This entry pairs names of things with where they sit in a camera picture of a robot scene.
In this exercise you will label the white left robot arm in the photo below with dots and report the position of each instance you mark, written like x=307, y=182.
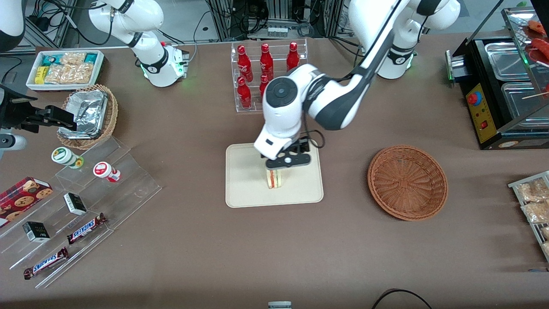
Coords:
x=334, y=103

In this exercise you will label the thin wooden skewer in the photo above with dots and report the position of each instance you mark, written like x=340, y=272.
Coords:
x=536, y=95

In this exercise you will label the small black carton box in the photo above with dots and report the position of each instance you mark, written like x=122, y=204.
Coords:
x=75, y=204
x=36, y=231

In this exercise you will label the aluminium frame rack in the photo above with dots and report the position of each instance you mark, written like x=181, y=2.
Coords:
x=223, y=17

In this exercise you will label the white plastic snack bin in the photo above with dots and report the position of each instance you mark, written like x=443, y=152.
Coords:
x=30, y=83

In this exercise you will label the small grey box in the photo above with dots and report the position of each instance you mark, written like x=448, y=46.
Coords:
x=279, y=305

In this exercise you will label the triangular sandwich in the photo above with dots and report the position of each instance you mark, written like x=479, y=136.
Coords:
x=275, y=179

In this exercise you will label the Snickers chocolate bar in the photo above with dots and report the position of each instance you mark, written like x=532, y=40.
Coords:
x=46, y=263
x=85, y=228

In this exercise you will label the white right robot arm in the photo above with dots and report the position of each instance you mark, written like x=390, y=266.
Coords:
x=154, y=64

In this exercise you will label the aluminium foil tray stack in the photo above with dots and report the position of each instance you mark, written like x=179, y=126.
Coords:
x=88, y=112

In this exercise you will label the green sunflower yogurt cup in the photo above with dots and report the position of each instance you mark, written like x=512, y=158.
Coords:
x=64, y=156

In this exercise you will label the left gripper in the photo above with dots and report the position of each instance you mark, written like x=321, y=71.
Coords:
x=300, y=146

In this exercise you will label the steel warmer pan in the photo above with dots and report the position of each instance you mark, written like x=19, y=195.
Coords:
x=521, y=105
x=506, y=60

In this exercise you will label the white power strip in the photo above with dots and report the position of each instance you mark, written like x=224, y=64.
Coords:
x=277, y=31

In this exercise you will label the clear acrylic stepped shelf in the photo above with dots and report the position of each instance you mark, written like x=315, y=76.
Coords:
x=128, y=193

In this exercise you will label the brown wicker basket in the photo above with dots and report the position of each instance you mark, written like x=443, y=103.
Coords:
x=407, y=182

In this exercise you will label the clear fried snack bag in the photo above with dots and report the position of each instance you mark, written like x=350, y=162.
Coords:
x=545, y=232
x=534, y=191
x=536, y=212

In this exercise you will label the yellow snack packet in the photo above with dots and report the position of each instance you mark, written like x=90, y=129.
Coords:
x=40, y=75

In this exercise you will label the clear rice cracker bag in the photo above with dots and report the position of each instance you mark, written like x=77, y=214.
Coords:
x=68, y=74
x=73, y=58

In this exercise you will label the black food warmer machine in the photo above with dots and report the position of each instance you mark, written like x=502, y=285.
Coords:
x=472, y=58

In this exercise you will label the red cola bottle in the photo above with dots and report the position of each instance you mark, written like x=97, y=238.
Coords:
x=293, y=56
x=244, y=64
x=244, y=95
x=266, y=62
x=262, y=83

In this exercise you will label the clear acrylic bottle rack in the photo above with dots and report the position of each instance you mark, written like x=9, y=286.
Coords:
x=233, y=51

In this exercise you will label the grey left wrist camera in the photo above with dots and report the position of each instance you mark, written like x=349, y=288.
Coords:
x=291, y=161

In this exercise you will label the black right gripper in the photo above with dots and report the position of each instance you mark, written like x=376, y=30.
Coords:
x=18, y=114

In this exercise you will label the light wicker basket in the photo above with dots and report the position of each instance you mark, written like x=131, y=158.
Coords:
x=112, y=111

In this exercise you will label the red tartan cookie box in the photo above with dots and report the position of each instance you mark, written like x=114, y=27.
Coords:
x=21, y=199

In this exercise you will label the beige plastic tray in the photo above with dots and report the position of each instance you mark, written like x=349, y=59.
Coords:
x=244, y=184

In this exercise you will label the red lidded yogurt cup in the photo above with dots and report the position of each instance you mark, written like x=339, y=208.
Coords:
x=105, y=171

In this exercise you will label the teal snack packet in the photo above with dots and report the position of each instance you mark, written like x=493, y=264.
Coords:
x=50, y=59
x=91, y=58

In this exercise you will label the red sausage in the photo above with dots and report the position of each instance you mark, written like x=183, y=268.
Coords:
x=539, y=26
x=539, y=49

